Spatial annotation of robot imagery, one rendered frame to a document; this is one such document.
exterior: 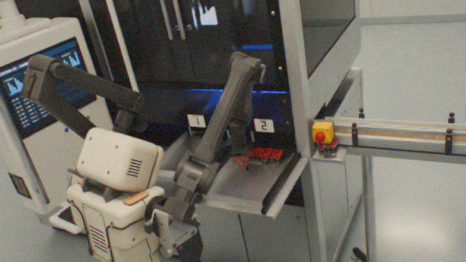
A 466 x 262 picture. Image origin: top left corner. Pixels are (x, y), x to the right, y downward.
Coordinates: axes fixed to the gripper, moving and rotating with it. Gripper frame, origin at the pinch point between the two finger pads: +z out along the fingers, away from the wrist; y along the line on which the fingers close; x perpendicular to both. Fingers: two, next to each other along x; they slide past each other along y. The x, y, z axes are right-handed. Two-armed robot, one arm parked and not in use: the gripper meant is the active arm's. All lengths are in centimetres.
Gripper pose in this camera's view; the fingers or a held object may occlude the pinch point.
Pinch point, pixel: (244, 164)
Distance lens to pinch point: 192.0
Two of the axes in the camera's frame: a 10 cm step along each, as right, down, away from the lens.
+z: 1.7, 8.7, 4.7
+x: -9.6, 0.5, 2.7
